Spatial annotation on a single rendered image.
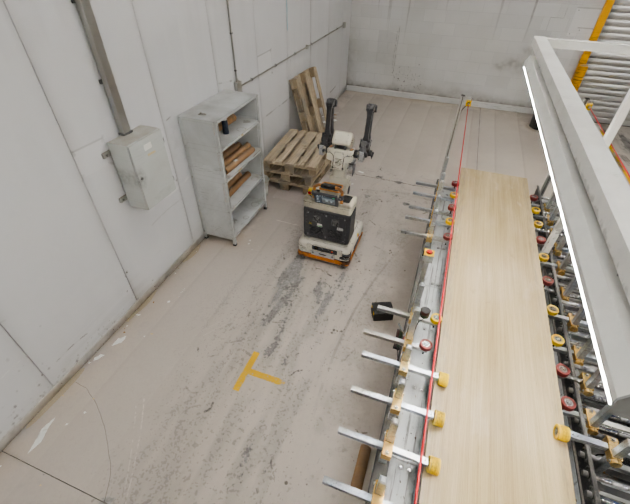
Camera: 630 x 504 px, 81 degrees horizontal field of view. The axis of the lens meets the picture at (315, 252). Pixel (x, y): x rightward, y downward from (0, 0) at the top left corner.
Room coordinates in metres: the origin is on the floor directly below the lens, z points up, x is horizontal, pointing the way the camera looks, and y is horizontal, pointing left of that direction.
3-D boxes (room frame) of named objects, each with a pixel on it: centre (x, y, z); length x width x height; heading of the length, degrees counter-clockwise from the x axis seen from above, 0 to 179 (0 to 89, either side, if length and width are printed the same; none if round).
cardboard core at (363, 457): (1.00, -0.36, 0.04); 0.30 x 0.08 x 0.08; 161
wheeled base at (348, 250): (3.50, -0.20, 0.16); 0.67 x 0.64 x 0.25; 160
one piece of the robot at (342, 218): (3.41, -0.17, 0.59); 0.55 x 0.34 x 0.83; 70
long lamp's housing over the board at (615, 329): (1.43, -0.97, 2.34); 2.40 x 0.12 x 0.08; 161
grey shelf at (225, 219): (3.98, 1.04, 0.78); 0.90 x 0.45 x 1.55; 161
